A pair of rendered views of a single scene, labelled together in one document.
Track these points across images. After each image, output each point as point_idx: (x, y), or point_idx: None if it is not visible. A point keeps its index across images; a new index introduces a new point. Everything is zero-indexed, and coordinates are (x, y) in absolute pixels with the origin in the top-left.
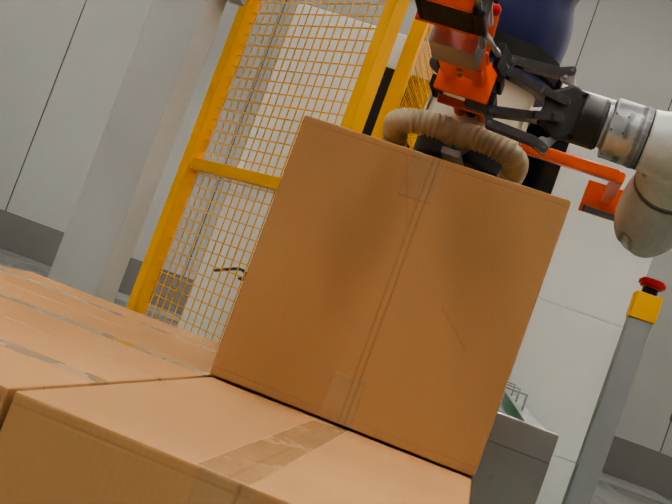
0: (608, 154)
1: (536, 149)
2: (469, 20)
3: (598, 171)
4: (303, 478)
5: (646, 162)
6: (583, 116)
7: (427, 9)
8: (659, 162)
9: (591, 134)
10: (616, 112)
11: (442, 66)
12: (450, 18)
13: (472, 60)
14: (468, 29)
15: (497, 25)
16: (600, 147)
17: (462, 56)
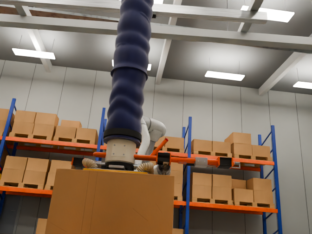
0: (166, 173)
1: (164, 174)
2: (225, 168)
3: None
4: None
5: (167, 174)
6: (170, 166)
7: (226, 166)
8: (168, 174)
9: (168, 170)
10: (170, 165)
11: (182, 161)
12: (224, 167)
13: (202, 167)
14: (219, 167)
15: (140, 133)
16: (166, 172)
17: (203, 166)
